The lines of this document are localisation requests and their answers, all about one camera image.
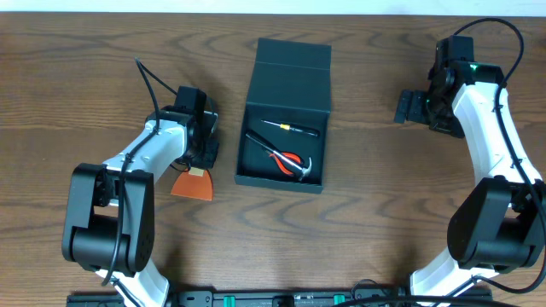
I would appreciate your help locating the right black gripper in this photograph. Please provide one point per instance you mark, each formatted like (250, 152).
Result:
(454, 125)

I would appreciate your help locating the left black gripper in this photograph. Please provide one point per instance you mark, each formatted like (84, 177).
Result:
(206, 154)

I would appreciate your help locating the orange scraper with wooden handle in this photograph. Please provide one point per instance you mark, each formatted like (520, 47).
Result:
(194, 184)

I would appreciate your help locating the black yellow small screwdriver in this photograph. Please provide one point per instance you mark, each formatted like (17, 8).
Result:
(294, 128)

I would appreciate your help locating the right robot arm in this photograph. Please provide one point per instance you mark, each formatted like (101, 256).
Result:
(497, 228)

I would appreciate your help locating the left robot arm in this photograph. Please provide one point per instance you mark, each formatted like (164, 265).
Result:
(109, 223)

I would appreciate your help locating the dark green open box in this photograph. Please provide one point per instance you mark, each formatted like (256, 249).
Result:
(290, 84)

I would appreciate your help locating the red-handled pliers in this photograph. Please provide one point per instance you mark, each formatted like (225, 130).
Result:
(282, 164)

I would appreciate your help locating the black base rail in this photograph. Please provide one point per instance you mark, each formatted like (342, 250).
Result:
(263, 299)

